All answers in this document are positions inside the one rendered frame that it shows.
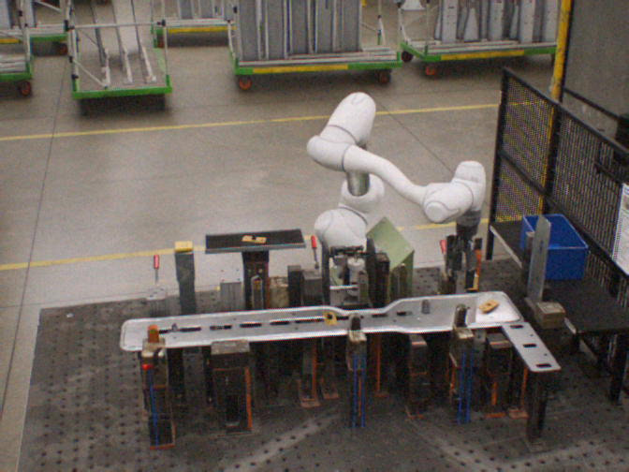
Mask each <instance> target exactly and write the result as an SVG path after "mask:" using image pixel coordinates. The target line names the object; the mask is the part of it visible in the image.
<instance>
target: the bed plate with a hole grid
mask: <svg viewBox="0 0 629 472"><path fill-rule="evenodd" d="M521 270H522V268H521V267H520V266H519V265H518V263H517V262H516V261H515V260H514V259H513V258H507V259H492V260H483V261H481V264H480V275H479V286H478V292H491V291H501V292H503V293H505V294H506V295H507V296H508V297H509V299H510V300H511V301H512V303H513V304H514V305H515V306H516V307H517V309H518V300H519V289H520V286H519V285H520V279H521ZM444 271H445V265H440V266H432V267H422V268H414V269H413V286H412V298H414V297H426V296H437V288H438V273H442V272H444ZM139 318H149V316H148V305H147V298H138V299H128V300H120V301H111V302H94V303H86V304H77V305H69V306H62V307H51V308H42V309H39V313H38V321H37V325H38V326H37V332H36V339H35V345H34V352H33V359H32V365H31V372H30V378H29V385H28V392H27V398H26V405H25V411H24V418H23V425H22V437H21V444H20V449H19V456H18V462H17V469H16V472H629V398H628V397H627V396H626V394H625V393H624V392H623V391H622V390H621V395H620V400H621V401H622V402H623V405H622V406H613V405H612V404H611V403H610V401H609V400H608V399H607V398H606V396H605V393H609V389H610V383H611V378H612V377H603V378H592V379H589V378H587V377H586V375H585V374H584V373H583V372H582V370H581V369H580V368H579V366H578V363H579V362H587V361H597V359H596V358H595V356H594V355H593V354H592V352H591V351H590V350H589V349H588V348H587V346H586V345H585V344H584V343H583V341H582V340H581V339H580V345H579V348H580V350H581V351H582V354H573V353H572V352H571V351H570V349H569V348H568V347H567V346H566V344H570V341H571V334H572V331H571V330H570V329H569V327H568V326H567V325H566V324H565V323H564V325H563V329H562V337H561V343H560V350H559V357H558V363H559V365H560V366H561V369H559V370H557V371H556V377H555V384H554V392H553V393H552V394H553V396H554V400H548V404H547V411H546V417H545V425H544V432H543V438H542V439H543V441H544V442H545V444H546V446H547V447H548V449H549V450H548V451H547V452H538V453H530V452H529V451H528V449H527V447H526V446H525V444H524V442H523V440H522V439H521V437H520V435H519V432H520V431H526V427H527V420H528V418H525V419H515V420H513V419H510V418H509V416H508V414H507V412H506V411H505V410H504V412H505V417H501V418H497V419H494V418H485V416H484V414H483V412H481V411H480V410H479V408H477V405H475V403H477V402H478V401H477V400H479V396H480V387H481V380H482V379H483V374H484V373H483V371H482V370H481V366H483V363H482V361H483V351H484V347H485V337H486V329H475V338H474V352H473V362H472V365H473V367H472V373H471V386H470V397H469V407H468V419H469V420H468V424H466V423H464V424H460V425H455V427H454V426H451V427H450V426H448V424H447V423H448V422H449V417H448V415H447V413H446V412H445V410H444V409H442V408H443V407H445V405H446V393H447V391H435V390H434V388H433V386H432V384H431V381H430V379H429V382H430V386H429V387H422V399H423V407H422V412H423V415H424V417H428V418H427V419H426V421H424V419H423V420H422V419H417V420H415V419H412V420H410V419H409V417H407V415H405V414H404V413H403V410H402V407H401V406H405V405H406V398H407V392H408V391H409V373H410V369H409V367H408V387H403V388H400V386H399V383H398V381H397V378H396V372H397V364H396V363H388V396H378V397H375V396H374V393H373V388H372V385H371V382H370V380H369V375H370V369H371V365H366V366H367V378H366V398H365V409H364V410H365V416H366V417H365V419H368V420H366V421H369V422H370V423H368V424H369V425H370V426H369V427H366V429H364V430H363V429H357V428H356V427H355V429H352V428H347V424H345V421H343V420H344V419H342V416H341V414H342V413H341V412H340V411H343V410H344V409H345V387H347V384H346V376H347V367H341V368H335V384H336V388H337V392H338V394H339V399H328V400H325V399H324V396H323V392H322V390H321V386H320V382H319V379H320V378H321V377H324V374H323V371H324V370H320V371H319V370H316V369H315V389H316V393H317V397H318V401H319V404H320V407H312V408H302V407H301V404H300V396H299V391H298V387H297V382H296V380H297V379H300V364H299V363H297V364H294V365H293V369H291V371H293V373H292V377H291V378H289V379H285V377H284V378H281V379H280V378H278V383H285V389H286V394H287V399H288V406H277V407H267V408H258V407H257V403H256V390H255V385H264V379H263V380H255V374H256V356H255V352H250V353H251V361H252V370H253V378H254V397H255V407H251V418H260V420H261V428H262V435H258V436H248V437H238V438H228V439H217V440H210V439H208V421H217V417H206V418H204V416H203V388H204V387H205V379H204V365H203V355H201V356H199V357H187V358H183V364H184V375H185V387H186V393H189V394H190V412H189V413H179V414H172V418H173V424H174V427H176V426H177V428H178V429H177V431H179V436H178V437H177V438H175V437H176V435H174V447H176V450H175V449H173V450H172V449H162V450H158V451H154V450H151V451H150V454H148V452H147V450H146V449H148V448H147V447H148V446H149V444H150V438H149V437H148V435H149V428H148V422H142V421H141V416H142V404H143V392H142V383H141V374H140V366H139V360H138V352H137V351H133V352H126V351H122V350H121V349H120V346H119V345H120V337H121V330H122V327H123V325H124V323H125V322H126V321H127V320H130V319H139ZM294 370H295V371H294Z"/></svg>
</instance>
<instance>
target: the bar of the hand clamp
mask: <svg viewBox="0 0 629 472"><path fill-rule="evenodd" d="M455 236H456V234H455V233H452V234H446V253H445V272H446V281H448V269H452V273H453V276H452V279H453V281H456V271H453V259H454V248H453V247H452V245H453V243H454V239H455Z"/></svg>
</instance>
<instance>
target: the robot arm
mask: <svg viewBox="0 0 629 472"><path fill-rule="evenodd" d="M374 116H375V105H374V103H373V100H372V99H371V98H370V97H369V96H367V95H365V94H363V93H355V94H352V95H350V96H348V97H347V98H345V99H344V100H343V101H342V102H341V104H340V105H339V106H338V108H337V109H336V110H335V112H334V113H333V114H332V116H331V117H330V119H329V123H328V125H327V126H326V128H325V129H324V131H323V132H322V133H321V134H320V136H315V137H313V138H311V139H310V141H309V142H308V144H307V155H308V156H309V157H311V158H312V160H313V161H314V162H315V163H317V164H319V165H321V166H323V167H325V168H328V169H331V170H337V171H343V172H345V178H346V180H345V181H344V184H343V188H342V194H341V198H340V202H339V205H338V207H337V209H336V210H329V211H326V212H324V213H323V214H321V215H320V216H319V217H318V218H317V220H316V221H315V224H314V233H315V236H316V238H317V240H318V241H319V242H320V244H321V245H322V242H323V241H327V243H328V245H329V253H330V247H331V246H332V245H345V246H352V245H361V244H363V246H364V247H365V249H364V251H363V252H366V241H367V238H370V237H369V236H365V232H366V228H367V226H368V225H369V223H370V222H371V220H372V219H373V217H374V215H375V213H376V212H377V210H378V208H379V206H380V204H381V202H382V200H383V197H384V185H383V183H382V181H381V180H380V179H379V178H378V177H377V176H379V177H381V178H382V179H383V180H385V181H386V182H387V183H388V184H389V185H390V186H391V187H392V188H393V189H395V190H396V191H397V192H398V193H399V194H400V195H401V196H402V197H404V198H405V199H408V200H409V201H411V202H413V203H415V204H417V205H419V206H420V207H421V208H422V211H423V213H424V214H425V215H426V217H427V218H428V220H430V221H431V222H432V223H434V224H438V225H443V224H447V223H450V222H452V221H455V222H456V227H455V231H456V236H455V239H454V243H453V245H452V247H453V248H454V259H453V271H459V270H461V265H462V252H461V251H462V250H463V252H464V253H465V259H466V265H467V270H466V271H465V284H464V288H474V281H475V273H476V272H477V267H476V254H475V243H474V242H473V237H474V236H475V235H477V230H478V224H479V223H480V221H481V211H482V204H483V201H484V198H485V193H486V174H485V170H484V167H483V166H482V165H481V164H479V163H477V162H475V161H466V162H461V163H460V164H459V166H458V168H457V170H456V172H455V177H454V178H453V179H452V181H451V183H446V184H434V183H432V184H429V185H428V186H426V187H423V186H418V185H415V184H412V183H411V182H410V181H409V180H408V179H407V178H406V177H405V176H404V175H403V174H402V173H401V172H400V171H399V170H398V169H397V168H396V167H395V166H394V165H392V164H391V163H390V162H388V161H386V160H385V159H383V158H381V157H379V156H377V155H373V154H371V153H369V152H368V149H367V141H368V139H369V137H370V134H371V130H372V126H373V118H374ZM375 175H376V176H375Z"/></svg>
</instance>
